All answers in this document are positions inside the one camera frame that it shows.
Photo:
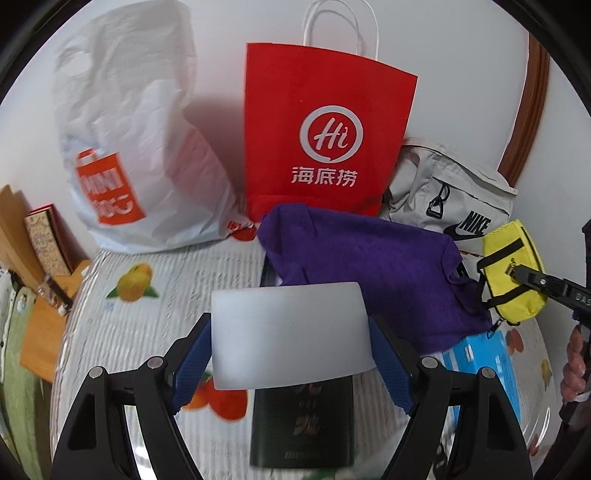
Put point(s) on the person's right hand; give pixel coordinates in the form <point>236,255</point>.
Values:
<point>575,374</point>

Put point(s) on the grey waist bag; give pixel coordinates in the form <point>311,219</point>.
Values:
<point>438,175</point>

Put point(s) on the purple cloth bag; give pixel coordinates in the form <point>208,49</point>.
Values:
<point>369,258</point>

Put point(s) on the person's right forearm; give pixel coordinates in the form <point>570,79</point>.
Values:
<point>568,447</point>

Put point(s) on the white green tissue pack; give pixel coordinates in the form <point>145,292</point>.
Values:
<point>291,332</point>

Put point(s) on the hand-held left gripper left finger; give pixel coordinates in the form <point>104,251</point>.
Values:
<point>191,369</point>

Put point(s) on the patterned flat box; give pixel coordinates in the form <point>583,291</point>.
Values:
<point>46,244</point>

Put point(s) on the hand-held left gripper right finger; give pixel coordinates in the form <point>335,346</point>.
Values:
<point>390,369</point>

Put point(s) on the red paper bag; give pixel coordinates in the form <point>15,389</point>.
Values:
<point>323,92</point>

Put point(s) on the white plastic shopping bag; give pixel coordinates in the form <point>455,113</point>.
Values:
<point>138,138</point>

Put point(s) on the yellow zip pouch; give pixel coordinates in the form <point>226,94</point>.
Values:
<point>503,244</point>

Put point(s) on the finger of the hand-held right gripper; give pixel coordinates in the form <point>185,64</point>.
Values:
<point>549,284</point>

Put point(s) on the fruit print bed sheet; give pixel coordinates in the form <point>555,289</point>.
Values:
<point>138,323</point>

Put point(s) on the green cloth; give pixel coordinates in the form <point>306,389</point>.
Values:
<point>23,392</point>

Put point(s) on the brown wooden headboard frame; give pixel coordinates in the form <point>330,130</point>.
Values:
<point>531,101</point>

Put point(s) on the wooden bedside cabinet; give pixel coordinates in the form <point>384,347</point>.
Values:
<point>41,341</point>

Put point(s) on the blue cardboard box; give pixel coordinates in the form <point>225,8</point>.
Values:
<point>485,355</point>

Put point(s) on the dark green box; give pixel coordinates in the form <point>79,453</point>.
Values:
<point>300,424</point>

